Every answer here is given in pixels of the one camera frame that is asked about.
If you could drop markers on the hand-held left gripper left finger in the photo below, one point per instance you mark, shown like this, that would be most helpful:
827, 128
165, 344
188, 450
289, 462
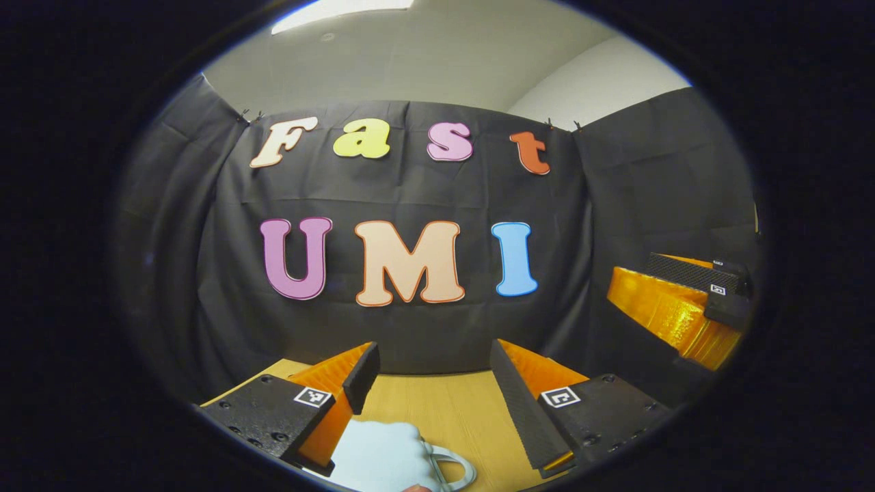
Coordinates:
362, 376

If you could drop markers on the ceiling light panel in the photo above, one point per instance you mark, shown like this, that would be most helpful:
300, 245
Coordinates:
342, 14

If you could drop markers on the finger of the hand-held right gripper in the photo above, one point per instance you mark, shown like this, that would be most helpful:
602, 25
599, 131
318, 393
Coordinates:
683, 273

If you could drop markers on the black backdrop cloth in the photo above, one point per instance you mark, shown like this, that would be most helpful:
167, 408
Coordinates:
410, 198

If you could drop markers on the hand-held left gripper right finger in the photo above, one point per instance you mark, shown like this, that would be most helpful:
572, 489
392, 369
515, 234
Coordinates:
516, 403

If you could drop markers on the light blue suitcase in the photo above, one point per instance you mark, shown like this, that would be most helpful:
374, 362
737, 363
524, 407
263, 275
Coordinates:
383, 454

